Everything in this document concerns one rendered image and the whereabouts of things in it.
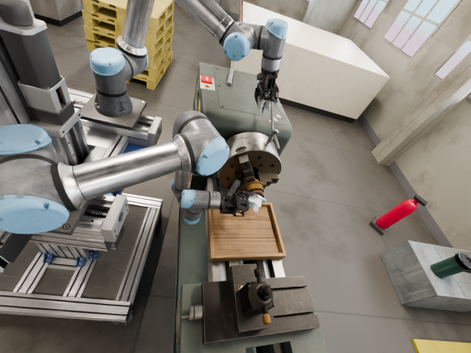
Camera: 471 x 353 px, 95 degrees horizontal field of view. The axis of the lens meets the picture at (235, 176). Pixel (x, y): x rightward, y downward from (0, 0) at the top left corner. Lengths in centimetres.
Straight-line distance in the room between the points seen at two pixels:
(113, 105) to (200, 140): 56
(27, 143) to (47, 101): 26
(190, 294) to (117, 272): 87
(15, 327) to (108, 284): 54
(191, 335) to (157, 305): 97
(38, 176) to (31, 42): 37
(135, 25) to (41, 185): 70
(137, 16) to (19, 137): 60
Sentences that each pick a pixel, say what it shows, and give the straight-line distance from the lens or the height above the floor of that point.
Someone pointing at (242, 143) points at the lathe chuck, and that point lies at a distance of 99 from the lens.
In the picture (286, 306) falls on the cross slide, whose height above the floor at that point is 97.
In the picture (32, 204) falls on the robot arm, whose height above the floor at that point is 138.
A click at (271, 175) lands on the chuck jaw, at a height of 110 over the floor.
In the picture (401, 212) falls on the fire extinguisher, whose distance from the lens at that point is 296.
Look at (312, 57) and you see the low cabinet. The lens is 415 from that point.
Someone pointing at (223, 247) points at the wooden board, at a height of 89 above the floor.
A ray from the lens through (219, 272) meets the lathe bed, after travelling 102.
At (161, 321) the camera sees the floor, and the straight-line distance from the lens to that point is 183.
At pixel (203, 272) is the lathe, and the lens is 135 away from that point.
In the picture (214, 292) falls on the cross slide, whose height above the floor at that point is 97.
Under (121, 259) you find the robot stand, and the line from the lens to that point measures 173.
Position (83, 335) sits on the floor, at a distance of 188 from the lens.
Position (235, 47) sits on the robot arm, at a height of 160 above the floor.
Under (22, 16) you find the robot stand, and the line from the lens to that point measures 82.
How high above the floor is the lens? 181
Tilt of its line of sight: 46 degrees down
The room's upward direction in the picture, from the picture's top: 23 degrees clockwise
